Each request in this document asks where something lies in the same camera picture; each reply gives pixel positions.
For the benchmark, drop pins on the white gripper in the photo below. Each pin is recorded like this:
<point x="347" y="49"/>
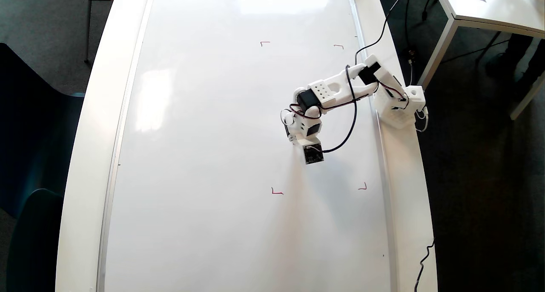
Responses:
<point x="292" y="137"/>

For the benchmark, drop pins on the black wrist camera board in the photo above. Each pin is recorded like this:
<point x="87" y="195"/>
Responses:
<point x="314" y="155"/>

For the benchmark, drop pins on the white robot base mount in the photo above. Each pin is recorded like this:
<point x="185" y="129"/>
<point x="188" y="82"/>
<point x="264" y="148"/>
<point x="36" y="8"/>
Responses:
<point x="396" y="119"/>

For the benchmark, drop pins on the dark teal chair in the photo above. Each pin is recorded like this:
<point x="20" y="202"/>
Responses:
<point x="34" y="241"/>
<point x="34" y="126"/>

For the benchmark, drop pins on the large white whiteboard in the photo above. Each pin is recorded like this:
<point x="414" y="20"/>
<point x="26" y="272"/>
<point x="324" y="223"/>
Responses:
<point x="213" y="156"/>

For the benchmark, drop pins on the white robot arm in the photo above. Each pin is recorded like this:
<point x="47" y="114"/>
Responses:
<point x="330" y="97"/>

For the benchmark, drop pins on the person leg in dark trousers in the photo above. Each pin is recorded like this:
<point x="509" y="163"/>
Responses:
<point x="517" y="49"/>

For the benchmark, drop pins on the white side table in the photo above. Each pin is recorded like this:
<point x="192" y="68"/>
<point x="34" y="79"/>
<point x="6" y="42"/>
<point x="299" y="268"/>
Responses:
<point x="502" y="7"/>

